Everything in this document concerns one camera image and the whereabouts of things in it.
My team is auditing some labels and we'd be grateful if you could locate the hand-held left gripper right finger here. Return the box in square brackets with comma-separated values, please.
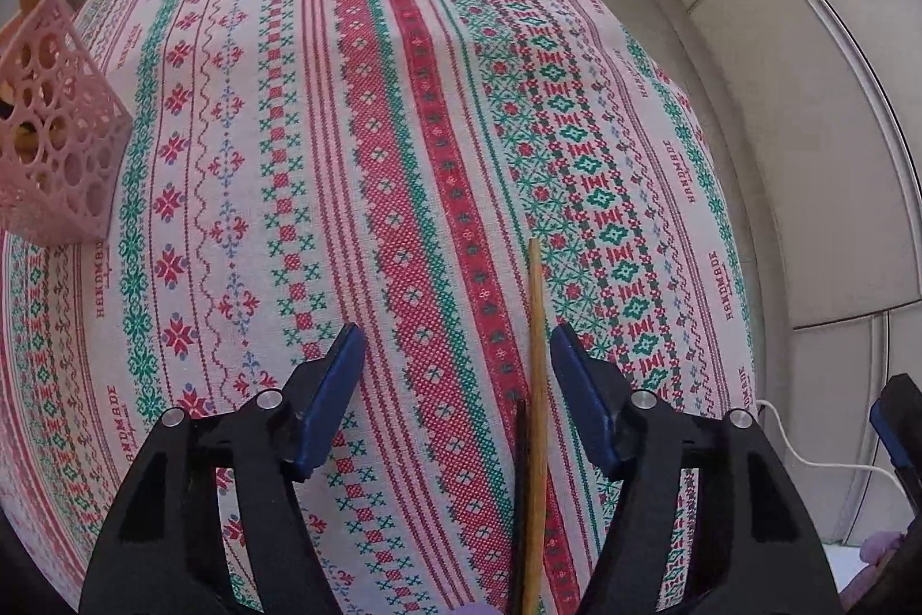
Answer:
[549, 325, 842, 615]

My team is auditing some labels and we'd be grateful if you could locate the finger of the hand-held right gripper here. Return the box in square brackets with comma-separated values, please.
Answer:
[869, 373, 922, 486]

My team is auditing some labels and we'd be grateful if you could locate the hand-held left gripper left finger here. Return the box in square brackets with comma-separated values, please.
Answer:
[78, 323, 367, 615]

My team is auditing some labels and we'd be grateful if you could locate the wooden chopstick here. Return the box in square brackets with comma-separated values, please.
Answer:
[519, 237, 550, 615]

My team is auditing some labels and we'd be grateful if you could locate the black chopstick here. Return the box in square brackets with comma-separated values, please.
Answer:
[508, 400, 530, 615]

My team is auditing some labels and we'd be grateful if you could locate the pink perforated utensil basket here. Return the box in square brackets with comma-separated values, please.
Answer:
[0, 0, 134, 248]

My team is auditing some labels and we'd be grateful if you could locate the lilac clothing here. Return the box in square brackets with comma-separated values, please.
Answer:
[839, 527, 910, 612]

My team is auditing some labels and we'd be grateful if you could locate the patterned red green tablecloth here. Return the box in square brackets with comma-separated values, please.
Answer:
[0, 0, 757, 615]

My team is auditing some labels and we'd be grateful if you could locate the white power cable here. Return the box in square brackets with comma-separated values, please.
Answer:
[755, 399, 898, 476]

